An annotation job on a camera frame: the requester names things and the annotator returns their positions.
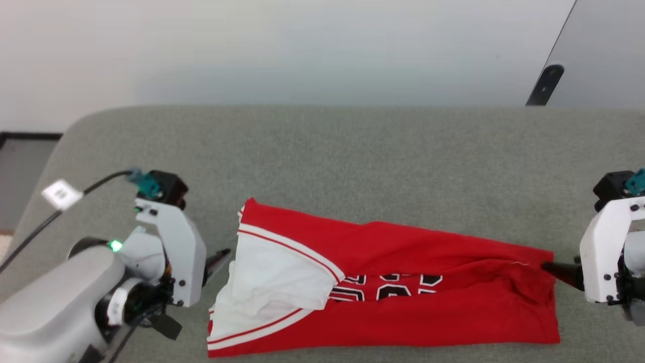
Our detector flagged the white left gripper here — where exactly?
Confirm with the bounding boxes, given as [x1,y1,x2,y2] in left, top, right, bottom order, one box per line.
[134,198,231,308]

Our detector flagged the black oval door bracket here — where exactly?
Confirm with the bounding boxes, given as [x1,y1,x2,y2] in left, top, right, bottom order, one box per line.
[526,64,565,106]

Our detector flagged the black skirting strip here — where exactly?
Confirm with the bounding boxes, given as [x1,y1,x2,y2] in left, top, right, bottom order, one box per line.
[0,132,63,149]

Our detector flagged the grey fabric sofa seat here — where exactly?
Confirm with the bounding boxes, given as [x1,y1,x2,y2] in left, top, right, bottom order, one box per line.
[0,105,645,363]

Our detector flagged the red Bulls basketball jersey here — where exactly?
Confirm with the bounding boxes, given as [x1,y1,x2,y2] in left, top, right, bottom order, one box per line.
[207,198,561,358]

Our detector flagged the grey door panel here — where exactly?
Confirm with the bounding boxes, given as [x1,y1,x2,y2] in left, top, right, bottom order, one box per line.
[526,0,645,109]

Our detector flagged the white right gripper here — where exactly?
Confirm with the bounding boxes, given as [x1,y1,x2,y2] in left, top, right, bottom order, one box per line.
[542,197,645,303]

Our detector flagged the white left cable tag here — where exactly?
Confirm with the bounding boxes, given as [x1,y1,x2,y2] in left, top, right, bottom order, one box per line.
[41,179,83,211]

